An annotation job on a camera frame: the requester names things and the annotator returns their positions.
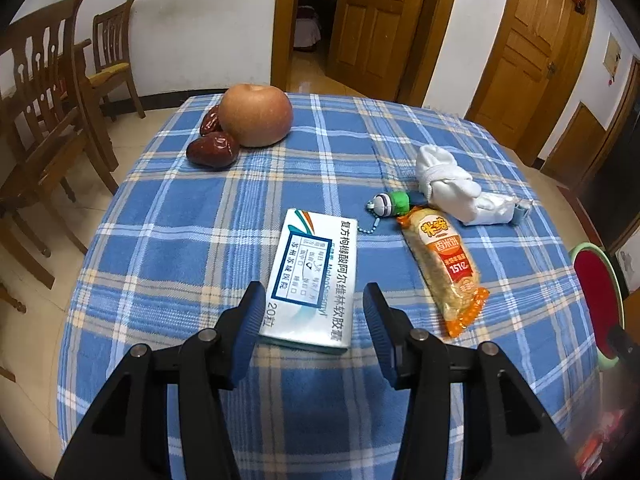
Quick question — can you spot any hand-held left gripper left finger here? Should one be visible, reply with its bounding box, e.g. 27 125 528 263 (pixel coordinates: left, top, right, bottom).
54 281 267 480

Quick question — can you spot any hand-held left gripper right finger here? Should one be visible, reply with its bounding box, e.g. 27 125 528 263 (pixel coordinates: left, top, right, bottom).
362 282 571 480

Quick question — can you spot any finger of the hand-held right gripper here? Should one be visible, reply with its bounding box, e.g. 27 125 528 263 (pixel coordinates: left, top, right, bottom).
607 325 640 361

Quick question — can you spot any white medicine box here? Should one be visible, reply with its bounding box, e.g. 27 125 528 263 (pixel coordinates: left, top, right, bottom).
258 207 358 351

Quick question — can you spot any red bin green rim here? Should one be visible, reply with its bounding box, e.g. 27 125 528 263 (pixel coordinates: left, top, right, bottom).
570 242 626 371

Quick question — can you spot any orange snack packet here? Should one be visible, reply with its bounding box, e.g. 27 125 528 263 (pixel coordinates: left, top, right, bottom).
396 206 490 339

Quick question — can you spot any green white keychain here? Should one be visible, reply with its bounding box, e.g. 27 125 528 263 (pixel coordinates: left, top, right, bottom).
361 190 426 235

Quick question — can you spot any white sock bundle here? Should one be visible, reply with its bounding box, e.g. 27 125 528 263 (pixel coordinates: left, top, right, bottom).
415 144 518 226

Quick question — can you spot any grey blue cloth piece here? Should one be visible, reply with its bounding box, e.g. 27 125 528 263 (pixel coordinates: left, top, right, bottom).
510 197 535 223

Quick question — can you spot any blue plaid blanket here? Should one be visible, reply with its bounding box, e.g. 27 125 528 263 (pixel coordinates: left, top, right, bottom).
56 91 601 480

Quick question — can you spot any red floral cloth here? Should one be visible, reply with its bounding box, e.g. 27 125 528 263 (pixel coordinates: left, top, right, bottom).
575 405 631 471

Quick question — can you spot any black entrance door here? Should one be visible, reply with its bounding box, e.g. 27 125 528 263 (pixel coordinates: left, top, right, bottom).
582 125 640 256

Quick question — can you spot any large red date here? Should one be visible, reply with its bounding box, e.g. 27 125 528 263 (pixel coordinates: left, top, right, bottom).
186 131 240 171

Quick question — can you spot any small red date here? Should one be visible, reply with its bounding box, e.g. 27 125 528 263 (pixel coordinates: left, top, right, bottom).
200 106 223 137

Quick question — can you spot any apple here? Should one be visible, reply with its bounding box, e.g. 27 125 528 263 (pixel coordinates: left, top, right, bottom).
218 84 294 148

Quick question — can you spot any low wooden cabinet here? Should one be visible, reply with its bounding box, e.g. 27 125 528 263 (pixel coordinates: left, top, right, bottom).
542 101 613 186

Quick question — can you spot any bed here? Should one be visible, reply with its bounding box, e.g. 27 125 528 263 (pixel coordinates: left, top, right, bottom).
292 5 323 53

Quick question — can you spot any closed wooden door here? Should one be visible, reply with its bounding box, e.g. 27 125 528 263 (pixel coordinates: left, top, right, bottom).
470 0 583 133

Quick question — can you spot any open wooden door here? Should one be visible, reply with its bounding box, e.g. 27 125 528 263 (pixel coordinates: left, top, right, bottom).
325 0 441 103

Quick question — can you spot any wooden chair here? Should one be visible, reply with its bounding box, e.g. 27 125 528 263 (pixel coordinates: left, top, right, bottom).
92 0 147 122
0 0 121 311

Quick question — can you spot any wooden door frame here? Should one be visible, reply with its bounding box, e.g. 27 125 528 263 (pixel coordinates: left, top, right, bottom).
270 0 463 108
570 55 640 196
462 0 598 161

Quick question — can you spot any beige wall panel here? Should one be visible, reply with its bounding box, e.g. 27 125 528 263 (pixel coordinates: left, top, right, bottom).
601 32 622 81

